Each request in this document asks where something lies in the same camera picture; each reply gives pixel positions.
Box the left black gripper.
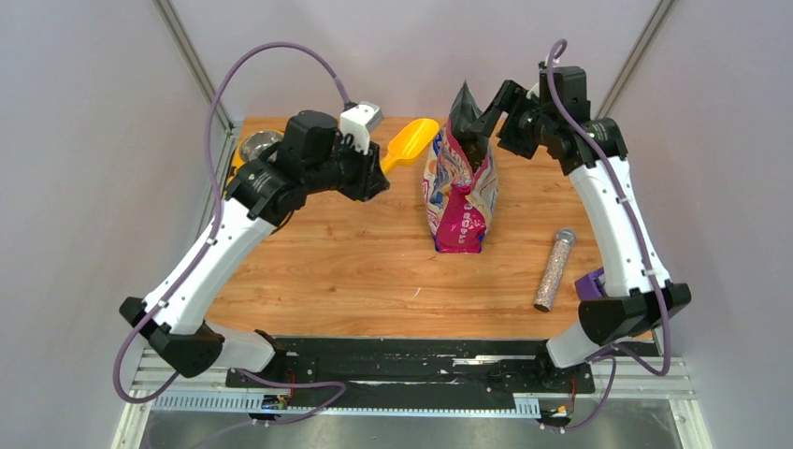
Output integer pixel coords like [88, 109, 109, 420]
[304, 132, 391, 202]

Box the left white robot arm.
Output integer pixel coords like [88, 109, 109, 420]
[120, 102, 389, 386]

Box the pink pet food bag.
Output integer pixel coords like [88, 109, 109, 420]
[422, 83, 498, 253]

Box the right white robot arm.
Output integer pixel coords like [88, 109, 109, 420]
[463, 66, 691, 391]

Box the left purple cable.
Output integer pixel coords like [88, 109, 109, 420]
[111, 41, 353, 428]

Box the aluminium frame rail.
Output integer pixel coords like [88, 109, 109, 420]
[112, 355, 713, 448]

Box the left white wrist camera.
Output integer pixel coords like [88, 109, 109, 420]
[339, 101, 384, 155]

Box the glitter cylinder tube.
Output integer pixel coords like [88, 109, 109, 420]
[533, 228, 576, 312]

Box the yellow double pet bowl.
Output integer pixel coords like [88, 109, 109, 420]
[225, 129, 283, 185]

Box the yellow plastic scoop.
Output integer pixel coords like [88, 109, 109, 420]
[380, 118, 440, 175]

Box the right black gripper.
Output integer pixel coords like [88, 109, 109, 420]
[469, 81, 555, 159]

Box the purple cable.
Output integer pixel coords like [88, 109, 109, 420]
[537, 39, 673, 433]
[111, 41, 353, 428]

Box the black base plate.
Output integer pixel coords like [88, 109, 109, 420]
[230, 338, 587, 395]

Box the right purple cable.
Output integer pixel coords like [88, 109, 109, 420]
[537, 39, 673, 433]

